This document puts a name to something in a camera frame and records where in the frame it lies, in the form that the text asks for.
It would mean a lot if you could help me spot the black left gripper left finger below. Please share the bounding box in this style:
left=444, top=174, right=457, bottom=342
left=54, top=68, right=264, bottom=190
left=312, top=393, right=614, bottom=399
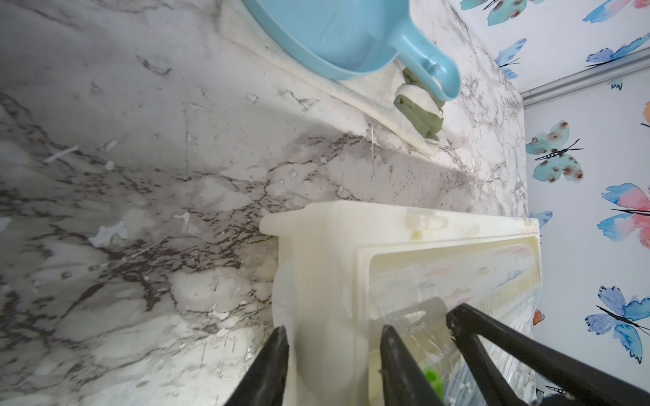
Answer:
left=225, top=326, right=289, bottom=406

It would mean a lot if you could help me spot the cream plastic wrap dispenser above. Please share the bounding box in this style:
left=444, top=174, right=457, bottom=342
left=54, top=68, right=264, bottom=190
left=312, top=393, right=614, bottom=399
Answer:
left=260, top=201, right=542, bottom=405

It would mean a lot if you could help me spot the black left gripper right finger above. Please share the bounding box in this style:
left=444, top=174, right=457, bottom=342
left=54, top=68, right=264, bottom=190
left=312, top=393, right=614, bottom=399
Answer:
left=379, top=325, right=443, bottom=406

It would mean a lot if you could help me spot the clear plastic wrap sheet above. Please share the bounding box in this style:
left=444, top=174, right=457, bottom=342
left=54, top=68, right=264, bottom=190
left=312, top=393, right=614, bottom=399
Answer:
left=368, top=240, right=541, bottom=405

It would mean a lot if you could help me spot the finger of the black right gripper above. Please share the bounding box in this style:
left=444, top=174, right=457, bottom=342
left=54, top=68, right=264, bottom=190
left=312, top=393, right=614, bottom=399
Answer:
left=446, top=304, right=649, bottom=405

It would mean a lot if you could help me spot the light blue plastic pan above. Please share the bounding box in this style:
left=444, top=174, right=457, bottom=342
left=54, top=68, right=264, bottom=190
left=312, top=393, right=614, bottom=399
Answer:
left=245, top=1, right=461, bottom=102

